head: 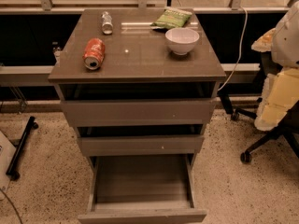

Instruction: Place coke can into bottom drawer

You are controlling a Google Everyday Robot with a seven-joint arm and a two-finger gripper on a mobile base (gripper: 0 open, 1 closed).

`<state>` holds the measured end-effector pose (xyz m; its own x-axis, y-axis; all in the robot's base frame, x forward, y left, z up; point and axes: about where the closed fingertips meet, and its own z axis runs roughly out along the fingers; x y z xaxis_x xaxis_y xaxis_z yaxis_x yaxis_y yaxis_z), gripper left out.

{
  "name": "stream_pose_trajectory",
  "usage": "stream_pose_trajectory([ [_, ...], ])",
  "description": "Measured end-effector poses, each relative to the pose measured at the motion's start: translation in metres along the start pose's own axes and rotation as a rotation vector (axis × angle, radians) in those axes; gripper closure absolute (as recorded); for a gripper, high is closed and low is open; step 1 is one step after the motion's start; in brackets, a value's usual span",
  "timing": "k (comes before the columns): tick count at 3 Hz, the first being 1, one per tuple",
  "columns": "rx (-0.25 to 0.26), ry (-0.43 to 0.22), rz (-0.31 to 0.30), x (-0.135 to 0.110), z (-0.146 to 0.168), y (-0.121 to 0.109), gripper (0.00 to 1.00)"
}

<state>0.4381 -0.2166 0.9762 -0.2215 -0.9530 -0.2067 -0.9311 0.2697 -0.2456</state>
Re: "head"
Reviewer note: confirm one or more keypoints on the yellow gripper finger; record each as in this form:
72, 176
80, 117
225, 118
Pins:
280, 93
264, 42

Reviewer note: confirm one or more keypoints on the red coke can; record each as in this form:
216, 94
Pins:
94, 53

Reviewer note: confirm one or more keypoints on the grey middle drawer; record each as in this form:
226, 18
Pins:
140, 145

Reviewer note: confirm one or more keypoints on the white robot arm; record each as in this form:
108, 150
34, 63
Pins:
285, 42

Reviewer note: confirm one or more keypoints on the green chip bag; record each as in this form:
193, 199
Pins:
172, 18

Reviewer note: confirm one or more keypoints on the grey top drawer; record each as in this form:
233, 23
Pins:
137, 112

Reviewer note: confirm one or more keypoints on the black stand leg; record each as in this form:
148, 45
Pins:
12, 168

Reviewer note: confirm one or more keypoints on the white floor board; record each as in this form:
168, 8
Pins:
7, 151

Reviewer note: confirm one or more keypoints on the white bowl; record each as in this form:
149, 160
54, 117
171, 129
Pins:
181, 40

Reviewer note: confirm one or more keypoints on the grey open bottom drawer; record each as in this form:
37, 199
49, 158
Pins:
151, 189

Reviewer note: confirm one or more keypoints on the silver can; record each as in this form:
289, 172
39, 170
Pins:
107, 26

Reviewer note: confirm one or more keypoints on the black office chair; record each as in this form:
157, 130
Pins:
286, 128

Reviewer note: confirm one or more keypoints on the grey drawer cabinet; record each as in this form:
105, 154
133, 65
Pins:
138, 65

